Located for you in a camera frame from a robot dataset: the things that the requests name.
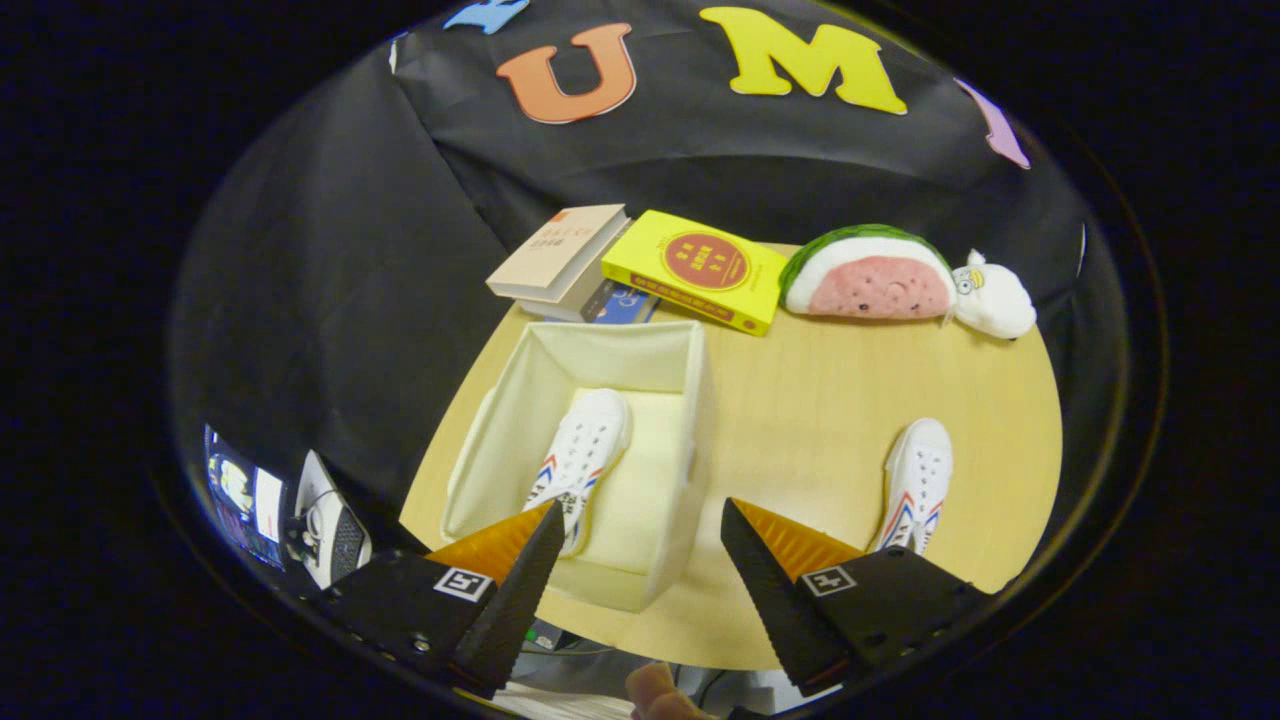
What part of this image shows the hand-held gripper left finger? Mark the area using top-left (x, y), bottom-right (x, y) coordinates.
top-left (320, 500), bottom-right (567, 698)

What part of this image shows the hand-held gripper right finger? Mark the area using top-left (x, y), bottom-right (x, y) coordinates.
top-left (720, 498), bottom-right (991, 698)

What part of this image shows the cream fabric storage box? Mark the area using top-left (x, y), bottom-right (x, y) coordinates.
top-left (440, 320), bottom-right (716, 613)

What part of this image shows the white striped sneaker shoe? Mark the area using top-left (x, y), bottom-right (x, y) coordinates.
top-left (868, 417), bottom-right (954, 556)
top-left (522, 388), bottom-right (633, 558)

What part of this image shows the white device with dark keys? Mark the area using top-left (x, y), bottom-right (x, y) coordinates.
top-left (295, 450), bottom-right (373, 589)

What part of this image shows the lit computer screen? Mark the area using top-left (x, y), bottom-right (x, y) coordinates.
top-left (204, 425), bottom-right (288, 571)

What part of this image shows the grey book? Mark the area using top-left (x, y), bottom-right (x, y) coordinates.
top-left (520, 240), bottom-right (633, 323)

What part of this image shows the blue book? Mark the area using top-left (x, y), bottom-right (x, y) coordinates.
top-left (580, 280), bottom-right (661, 326)

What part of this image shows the watermelon slice plush toy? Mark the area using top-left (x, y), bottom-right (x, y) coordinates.
top-left (778, 223), bottom-right (959, 321)

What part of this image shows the yellow book with red circle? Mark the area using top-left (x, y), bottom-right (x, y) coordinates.
top-left (601, 209), bottom-right (789, 337)

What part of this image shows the beige book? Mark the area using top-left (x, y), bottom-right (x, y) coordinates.
top-left (486, 204), bottom-right (631, 304)

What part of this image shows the white plush toy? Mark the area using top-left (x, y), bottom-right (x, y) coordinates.
top-left (950, 249), bottom-right (1038, 341)

